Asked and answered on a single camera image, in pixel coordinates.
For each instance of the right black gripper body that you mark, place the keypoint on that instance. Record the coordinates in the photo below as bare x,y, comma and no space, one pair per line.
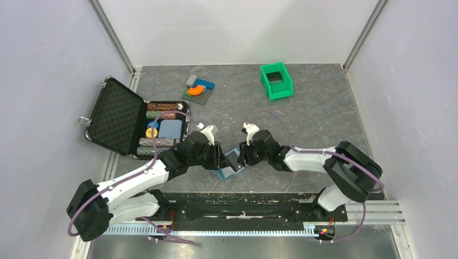
251,155

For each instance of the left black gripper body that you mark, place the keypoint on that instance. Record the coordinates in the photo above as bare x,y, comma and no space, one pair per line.
209,158

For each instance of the blue leather card holder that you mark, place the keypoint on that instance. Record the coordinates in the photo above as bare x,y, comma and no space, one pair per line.
226,172

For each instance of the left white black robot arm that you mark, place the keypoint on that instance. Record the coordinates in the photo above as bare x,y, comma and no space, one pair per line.
96,206

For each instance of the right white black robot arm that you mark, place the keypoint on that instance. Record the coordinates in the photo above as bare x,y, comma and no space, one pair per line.
353,173

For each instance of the blue playing card deck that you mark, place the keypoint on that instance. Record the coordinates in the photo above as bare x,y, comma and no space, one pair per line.
170,129

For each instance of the yellow poker chip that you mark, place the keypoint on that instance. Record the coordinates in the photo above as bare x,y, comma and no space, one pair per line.
151,132

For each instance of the grey lego baseplate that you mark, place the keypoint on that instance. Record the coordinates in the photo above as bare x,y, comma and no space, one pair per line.
200,99

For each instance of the blue poker chip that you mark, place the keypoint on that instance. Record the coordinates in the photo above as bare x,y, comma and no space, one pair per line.
153,124

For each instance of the poker chip row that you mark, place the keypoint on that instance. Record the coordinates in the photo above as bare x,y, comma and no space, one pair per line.
152,115
158,142
161,106
150,151

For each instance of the bottom poker chip row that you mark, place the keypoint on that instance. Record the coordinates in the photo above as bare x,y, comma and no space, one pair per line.
150,151

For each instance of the orange curved lego piece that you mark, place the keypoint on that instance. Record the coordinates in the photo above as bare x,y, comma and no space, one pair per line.
195,91

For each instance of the green plastic bin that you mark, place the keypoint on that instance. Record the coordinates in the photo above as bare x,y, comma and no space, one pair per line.
279,90

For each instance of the top poker chip row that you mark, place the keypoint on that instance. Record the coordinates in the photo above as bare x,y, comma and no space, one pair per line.
161,106

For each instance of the blue lego brick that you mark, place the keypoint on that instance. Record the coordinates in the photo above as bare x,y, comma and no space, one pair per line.
207,84

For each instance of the grey lego brick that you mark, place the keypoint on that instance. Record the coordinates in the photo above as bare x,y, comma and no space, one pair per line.
191,80

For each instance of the black object in bin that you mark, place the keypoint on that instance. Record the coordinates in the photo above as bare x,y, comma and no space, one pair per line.
274,77

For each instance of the black poker chip case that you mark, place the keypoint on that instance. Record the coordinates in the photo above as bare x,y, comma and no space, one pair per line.
118,119

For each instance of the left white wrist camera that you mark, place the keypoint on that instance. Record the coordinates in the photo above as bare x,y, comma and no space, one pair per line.
209,131

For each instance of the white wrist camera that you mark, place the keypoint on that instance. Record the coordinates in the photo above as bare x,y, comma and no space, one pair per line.
209,131
250,130

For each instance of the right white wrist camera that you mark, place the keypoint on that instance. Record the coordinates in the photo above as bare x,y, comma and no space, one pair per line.
250,130

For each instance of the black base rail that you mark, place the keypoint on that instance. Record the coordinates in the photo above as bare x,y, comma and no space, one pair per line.
243,211

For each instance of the white toothed cable strip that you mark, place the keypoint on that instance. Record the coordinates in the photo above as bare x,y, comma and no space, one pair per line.
148,230

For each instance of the left aluminium corner post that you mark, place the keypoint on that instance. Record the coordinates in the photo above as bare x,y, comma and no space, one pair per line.
114,39

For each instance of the aluminium corner post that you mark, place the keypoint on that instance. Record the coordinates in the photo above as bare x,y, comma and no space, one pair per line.
114,39
364,34

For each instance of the right aluminium corner post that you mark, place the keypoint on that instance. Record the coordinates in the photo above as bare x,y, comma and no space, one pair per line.
364,34

